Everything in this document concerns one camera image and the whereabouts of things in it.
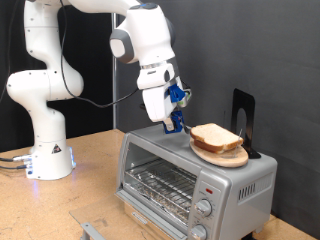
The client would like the silver toaster oven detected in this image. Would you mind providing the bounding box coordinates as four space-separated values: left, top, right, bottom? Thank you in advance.
116 121 278 240

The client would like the silver oven knob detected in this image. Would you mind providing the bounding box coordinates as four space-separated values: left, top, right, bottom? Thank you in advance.
194 198 214 218
188 224 208 240

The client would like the vertical metal pole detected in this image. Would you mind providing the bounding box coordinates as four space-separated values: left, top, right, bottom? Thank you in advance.
111 13 119 130

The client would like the slotted spatula with blue block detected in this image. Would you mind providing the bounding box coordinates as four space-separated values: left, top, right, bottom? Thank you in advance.
139 102 195 135

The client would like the robot base cable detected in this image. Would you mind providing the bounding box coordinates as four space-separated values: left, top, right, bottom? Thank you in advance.
0 154 33 163
0 164 30 171

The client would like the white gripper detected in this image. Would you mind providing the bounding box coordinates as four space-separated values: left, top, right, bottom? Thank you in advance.
142 76 183 132

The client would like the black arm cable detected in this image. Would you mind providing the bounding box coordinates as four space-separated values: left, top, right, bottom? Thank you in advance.
58 0 141 110

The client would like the black metal bookend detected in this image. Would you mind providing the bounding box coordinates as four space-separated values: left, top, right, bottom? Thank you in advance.
230 88 262 160

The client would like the metal oven rack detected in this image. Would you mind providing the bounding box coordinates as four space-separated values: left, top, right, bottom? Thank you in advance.
124 159 198 222

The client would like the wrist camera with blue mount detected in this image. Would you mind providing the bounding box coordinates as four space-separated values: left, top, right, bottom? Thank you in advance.
167 82 193 109

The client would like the round wooden plate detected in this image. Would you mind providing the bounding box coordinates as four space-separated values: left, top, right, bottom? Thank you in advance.
189 137 250 169

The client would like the glass oven door with handle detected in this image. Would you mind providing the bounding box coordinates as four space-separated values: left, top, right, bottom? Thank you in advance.
69 189 190 240

